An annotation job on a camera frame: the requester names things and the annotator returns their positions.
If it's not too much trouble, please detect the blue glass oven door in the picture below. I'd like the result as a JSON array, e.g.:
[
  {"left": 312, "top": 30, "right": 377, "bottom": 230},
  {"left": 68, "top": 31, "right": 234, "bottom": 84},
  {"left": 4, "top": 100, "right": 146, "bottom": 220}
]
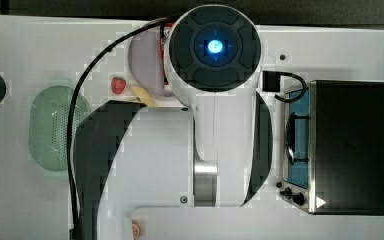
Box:
[{"left": 286, "top": 90, "right": 310, "bottom": 189}]

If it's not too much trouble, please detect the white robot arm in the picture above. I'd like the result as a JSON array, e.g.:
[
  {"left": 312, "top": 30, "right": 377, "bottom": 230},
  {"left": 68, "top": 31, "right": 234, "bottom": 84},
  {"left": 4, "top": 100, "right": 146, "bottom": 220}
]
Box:
[{"left": 73, "top": 5, "right": 272, "bottom": 240}]

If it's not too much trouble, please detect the black silver toaster oven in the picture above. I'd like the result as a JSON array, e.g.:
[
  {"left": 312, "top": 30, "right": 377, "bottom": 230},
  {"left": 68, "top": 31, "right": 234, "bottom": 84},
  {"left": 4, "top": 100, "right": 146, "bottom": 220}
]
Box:
[{"left": 280, "top": 80, "right": 384, "bottom": 216}]

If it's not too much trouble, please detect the yellow toy banana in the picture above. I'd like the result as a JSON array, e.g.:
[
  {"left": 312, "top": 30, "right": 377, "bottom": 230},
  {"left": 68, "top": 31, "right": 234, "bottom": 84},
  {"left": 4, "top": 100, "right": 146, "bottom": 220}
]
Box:
[{"left": 131, "top": 85, "right": 157, "bottom": 107}]

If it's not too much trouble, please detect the grey round plate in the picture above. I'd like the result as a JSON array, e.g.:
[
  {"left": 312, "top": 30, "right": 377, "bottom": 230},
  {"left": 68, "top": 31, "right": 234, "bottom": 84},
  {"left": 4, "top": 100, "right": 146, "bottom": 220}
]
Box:
[{"left": 128, "top": 27, "right": 173, "bottom": 97}]

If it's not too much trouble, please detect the red toy strawberry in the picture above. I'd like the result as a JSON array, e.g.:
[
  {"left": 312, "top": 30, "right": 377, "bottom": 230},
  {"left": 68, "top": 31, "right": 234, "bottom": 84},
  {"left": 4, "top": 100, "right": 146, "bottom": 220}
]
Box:
[{"left": 111, "top": 77, "right": 127, "bottom": 95}]

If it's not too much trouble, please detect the red ketchup bottle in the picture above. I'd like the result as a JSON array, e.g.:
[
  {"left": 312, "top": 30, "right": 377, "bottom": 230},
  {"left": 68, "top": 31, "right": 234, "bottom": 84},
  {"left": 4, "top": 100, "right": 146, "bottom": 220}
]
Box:
[{"left": 159, "top": 22, "right": 174, "bottom": 90}]

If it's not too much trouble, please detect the orange slice toy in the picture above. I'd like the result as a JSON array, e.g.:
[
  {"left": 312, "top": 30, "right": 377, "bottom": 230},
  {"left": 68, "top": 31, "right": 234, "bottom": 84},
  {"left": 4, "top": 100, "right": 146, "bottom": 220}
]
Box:
[{"left": 132, "top": 221, "right": 141, "bottom": 240}]

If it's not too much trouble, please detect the green oval colander basket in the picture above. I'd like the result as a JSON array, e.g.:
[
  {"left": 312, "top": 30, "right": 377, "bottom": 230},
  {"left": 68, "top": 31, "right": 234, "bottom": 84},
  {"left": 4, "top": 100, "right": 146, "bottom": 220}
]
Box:
[{"left": 28, "top": 86, "right": 74, "bottom": 172}]

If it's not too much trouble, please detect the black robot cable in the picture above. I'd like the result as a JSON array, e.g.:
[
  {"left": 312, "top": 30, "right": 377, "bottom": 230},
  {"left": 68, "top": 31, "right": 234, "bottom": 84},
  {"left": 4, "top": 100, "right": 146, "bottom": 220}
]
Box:
[{"left": 65, "top": 17, "right": 168, "bottom": 240}]

